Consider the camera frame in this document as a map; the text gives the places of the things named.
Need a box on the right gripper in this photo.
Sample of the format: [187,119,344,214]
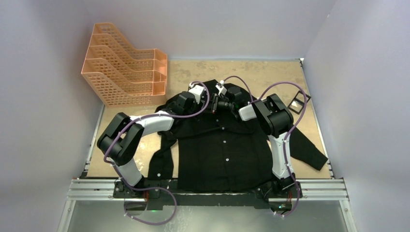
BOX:
[200,93,234,116]

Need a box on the black button-up shirt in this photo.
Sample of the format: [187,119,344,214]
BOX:
[147,80,329,193]

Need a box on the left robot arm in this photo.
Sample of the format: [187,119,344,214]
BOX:
[97,91,210,198]

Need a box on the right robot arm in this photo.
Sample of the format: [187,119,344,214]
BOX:
[211,84,295,197]

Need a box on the orange plastic file organizer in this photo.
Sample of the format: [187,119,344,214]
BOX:
[81,23,168,107]

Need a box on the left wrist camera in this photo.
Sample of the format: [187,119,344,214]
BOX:
[188,83,205,101]

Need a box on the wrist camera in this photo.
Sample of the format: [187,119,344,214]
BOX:
[216,80,227,96]
[188,83,205,101]

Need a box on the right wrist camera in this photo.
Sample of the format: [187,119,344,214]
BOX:
[216,80,227,96]

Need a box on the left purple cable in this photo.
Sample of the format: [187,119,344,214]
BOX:
[103,80,210,226]

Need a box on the purple cable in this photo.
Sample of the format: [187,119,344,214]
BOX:
[221,75,310,218]
[103,80,210,226]

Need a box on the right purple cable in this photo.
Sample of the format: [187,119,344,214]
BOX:
[221,75,310,218]

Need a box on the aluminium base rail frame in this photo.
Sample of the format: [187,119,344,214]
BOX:
[58,178,357,232]

